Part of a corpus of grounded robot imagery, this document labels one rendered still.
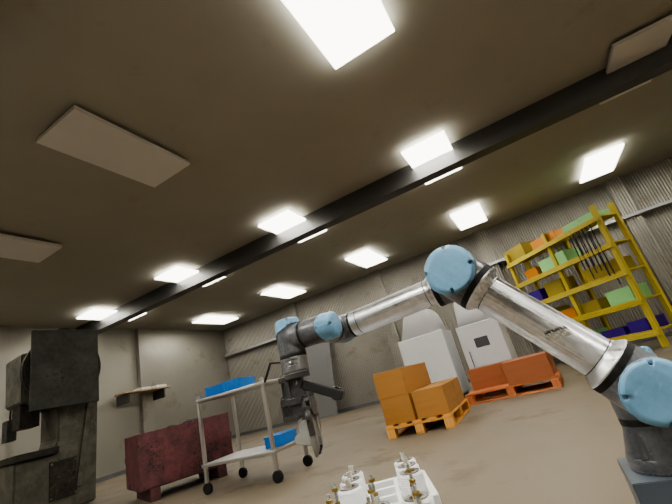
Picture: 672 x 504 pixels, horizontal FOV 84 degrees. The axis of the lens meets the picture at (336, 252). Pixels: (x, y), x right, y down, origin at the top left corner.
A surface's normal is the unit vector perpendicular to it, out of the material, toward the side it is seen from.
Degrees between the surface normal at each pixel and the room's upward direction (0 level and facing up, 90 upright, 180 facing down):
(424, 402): 90
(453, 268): 84
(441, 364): 90
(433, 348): 90
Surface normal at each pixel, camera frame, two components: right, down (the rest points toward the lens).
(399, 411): -0.50, -0.18
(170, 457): 0.56, -0.41
